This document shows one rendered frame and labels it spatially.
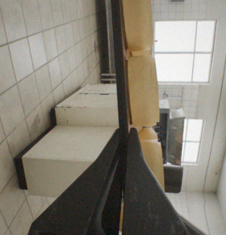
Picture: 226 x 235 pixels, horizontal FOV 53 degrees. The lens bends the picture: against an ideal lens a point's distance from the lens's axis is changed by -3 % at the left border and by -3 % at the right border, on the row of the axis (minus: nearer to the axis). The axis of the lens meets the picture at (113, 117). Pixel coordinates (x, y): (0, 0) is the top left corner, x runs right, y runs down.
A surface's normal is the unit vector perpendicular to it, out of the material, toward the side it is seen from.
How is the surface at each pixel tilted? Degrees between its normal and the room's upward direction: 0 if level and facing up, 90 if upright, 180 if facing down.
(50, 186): 90
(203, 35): 90
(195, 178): 90
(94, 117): 90
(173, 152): 115
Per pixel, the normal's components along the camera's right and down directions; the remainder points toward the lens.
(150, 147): -0.13, -0.86
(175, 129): -0.55, 0.27
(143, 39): -0.01, 0.88
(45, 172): -0.15, 0.31
